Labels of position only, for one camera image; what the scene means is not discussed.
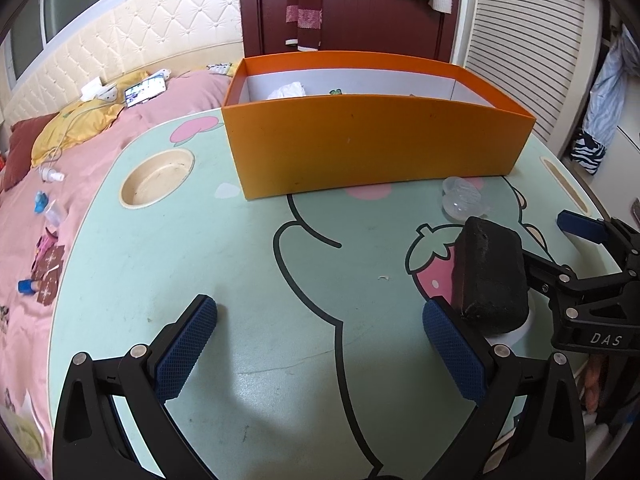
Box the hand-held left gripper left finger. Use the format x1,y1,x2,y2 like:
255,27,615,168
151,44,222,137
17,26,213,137
52,294,219,480

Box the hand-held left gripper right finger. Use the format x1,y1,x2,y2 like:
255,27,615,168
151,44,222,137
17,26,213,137
422,296,587,480

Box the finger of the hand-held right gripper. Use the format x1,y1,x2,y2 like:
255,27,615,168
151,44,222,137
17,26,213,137
556,209,640,277
522,251,640,312

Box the black sponge block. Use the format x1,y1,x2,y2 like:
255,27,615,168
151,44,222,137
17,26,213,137
450,216,531,337

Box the clear heart-shaped container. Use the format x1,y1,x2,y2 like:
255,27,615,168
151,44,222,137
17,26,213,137
441,176,494,222

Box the orange cardboard box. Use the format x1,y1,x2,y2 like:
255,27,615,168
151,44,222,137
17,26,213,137
222,51,537,202

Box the zebra print cloth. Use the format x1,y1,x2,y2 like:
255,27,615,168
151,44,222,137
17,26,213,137
572,130,607,176

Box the blue striped shirt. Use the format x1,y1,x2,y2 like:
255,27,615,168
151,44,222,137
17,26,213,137
587,25,638,148

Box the brown patterned cards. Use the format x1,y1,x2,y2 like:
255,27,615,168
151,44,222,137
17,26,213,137
31,245,66,306

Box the white louvred closet door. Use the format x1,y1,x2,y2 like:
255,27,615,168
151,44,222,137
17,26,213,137
462,0,601,147

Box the pink blanket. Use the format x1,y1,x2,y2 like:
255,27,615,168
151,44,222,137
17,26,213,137
0,67,236,461

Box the yellow pillow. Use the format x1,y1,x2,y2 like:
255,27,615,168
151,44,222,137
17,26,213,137
31,72,151,168

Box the dark red pillow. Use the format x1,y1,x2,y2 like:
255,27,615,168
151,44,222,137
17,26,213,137
0,119,56,193

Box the smartphone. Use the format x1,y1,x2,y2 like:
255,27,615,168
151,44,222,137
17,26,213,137
123,76,167,108

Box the white charger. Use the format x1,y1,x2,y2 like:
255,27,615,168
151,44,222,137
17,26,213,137
80,77,120,103

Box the white crumpled tissue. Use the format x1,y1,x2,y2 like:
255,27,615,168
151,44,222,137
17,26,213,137
267,81,307,101

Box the dark red door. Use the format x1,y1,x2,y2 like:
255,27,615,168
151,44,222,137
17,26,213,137
239,0,466,63

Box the cream tufted headboard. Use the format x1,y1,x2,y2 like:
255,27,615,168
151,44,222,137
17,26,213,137
0,0,241,126

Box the red striped scarf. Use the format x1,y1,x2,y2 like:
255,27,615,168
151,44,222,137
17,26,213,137
285,0,323,52

